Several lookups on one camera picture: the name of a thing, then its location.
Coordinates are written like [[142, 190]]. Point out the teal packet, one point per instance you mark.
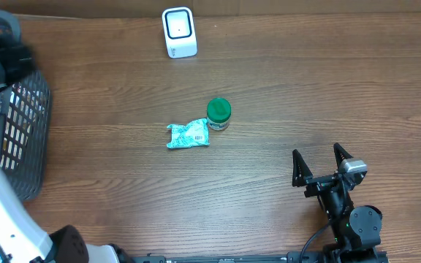
[[193, 134]]

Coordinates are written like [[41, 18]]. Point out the white barcode scanner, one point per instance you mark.
[[179, 32]]

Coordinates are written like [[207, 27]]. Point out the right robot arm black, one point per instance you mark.
[[356, 230]]

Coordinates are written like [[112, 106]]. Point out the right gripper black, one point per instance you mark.
[[302, 172]]

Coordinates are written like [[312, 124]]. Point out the green lid jar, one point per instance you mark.
[[218, 112]]

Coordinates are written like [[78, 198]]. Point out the grey plastic shopping basket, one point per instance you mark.
[[25, 112]]

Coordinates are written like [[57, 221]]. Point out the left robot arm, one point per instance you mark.
[[23, 240]]

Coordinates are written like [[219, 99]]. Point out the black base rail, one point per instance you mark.
[[225, 259]]

